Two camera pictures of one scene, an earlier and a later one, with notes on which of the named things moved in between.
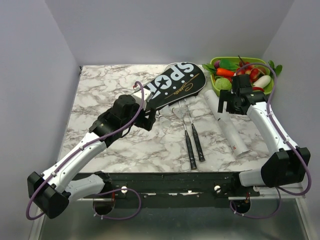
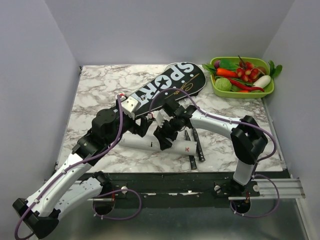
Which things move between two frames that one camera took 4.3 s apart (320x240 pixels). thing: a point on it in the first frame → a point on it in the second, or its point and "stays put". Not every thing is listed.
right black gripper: x=226 y=95 → x=164 y=143
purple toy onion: x=216 y=64 stays put
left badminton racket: x=192 y=158 stays put
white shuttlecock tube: x=238 y=146 → x=144 y=142
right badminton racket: x=201 y=156 stays put
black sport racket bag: x=181 y=81 stays put
